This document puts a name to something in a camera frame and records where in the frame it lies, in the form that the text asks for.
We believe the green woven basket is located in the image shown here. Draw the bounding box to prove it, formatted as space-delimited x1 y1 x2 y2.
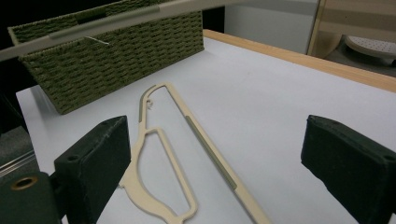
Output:
7 0 205 116

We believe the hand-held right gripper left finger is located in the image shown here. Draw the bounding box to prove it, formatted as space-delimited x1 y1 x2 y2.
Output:
53 115 132 224

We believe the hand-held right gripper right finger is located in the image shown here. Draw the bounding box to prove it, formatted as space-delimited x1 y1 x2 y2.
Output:
300 114 396 224

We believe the cream plastic clothes hanger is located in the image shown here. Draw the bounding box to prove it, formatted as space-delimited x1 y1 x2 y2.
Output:
119 81 273 224

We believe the light wooden desk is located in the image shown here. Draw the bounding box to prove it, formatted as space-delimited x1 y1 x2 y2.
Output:
306 0 396 61

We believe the white cabinet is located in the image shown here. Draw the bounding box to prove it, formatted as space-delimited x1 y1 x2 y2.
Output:
223 0 321 56

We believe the round white perforated disc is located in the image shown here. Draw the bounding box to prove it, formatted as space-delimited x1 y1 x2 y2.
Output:
343 35 396 60

